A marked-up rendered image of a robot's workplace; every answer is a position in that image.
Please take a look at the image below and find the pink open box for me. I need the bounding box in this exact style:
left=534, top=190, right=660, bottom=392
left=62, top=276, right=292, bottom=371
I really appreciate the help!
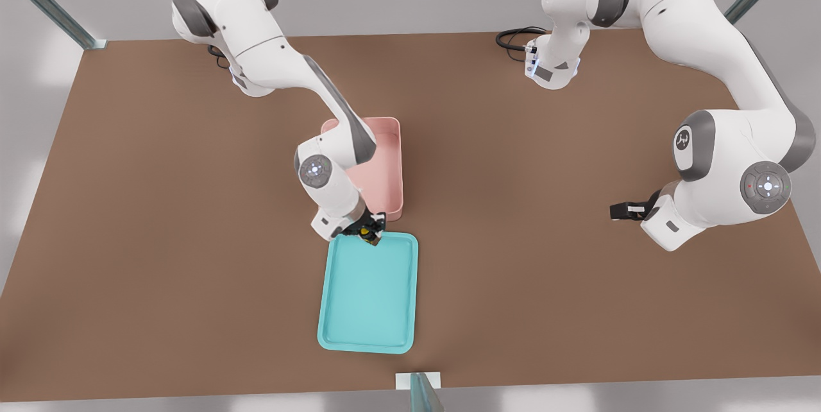
left=321, top=117, right=404, bottom=222

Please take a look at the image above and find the pale blue-green tray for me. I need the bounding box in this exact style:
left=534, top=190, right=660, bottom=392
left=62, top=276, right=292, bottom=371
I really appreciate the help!
left=317, top=231, right=419, bottom=355

